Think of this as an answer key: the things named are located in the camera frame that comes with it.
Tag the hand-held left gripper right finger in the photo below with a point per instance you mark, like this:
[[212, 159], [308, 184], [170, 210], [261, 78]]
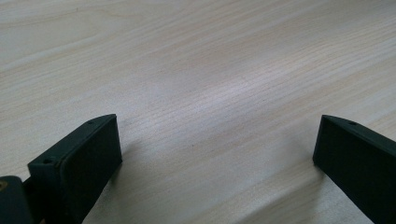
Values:
[[358, 161]]

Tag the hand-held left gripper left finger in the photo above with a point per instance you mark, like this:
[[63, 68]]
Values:
[[77, 168]]

